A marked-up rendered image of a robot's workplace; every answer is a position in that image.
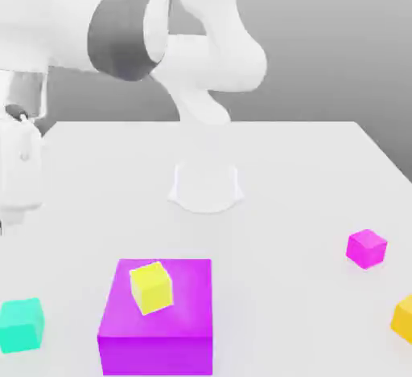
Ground small orange cube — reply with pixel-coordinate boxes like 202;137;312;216
389;293;412;345

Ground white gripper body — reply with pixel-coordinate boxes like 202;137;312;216
0;118;45;211

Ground large purple box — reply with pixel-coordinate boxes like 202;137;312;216
97;257;214;377

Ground small magenta cube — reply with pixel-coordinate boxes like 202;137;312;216
345;228;389;271

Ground small teal cube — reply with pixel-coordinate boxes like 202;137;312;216
0;297;46;354

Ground small yellow cube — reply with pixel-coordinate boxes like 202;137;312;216
129;260;175;317

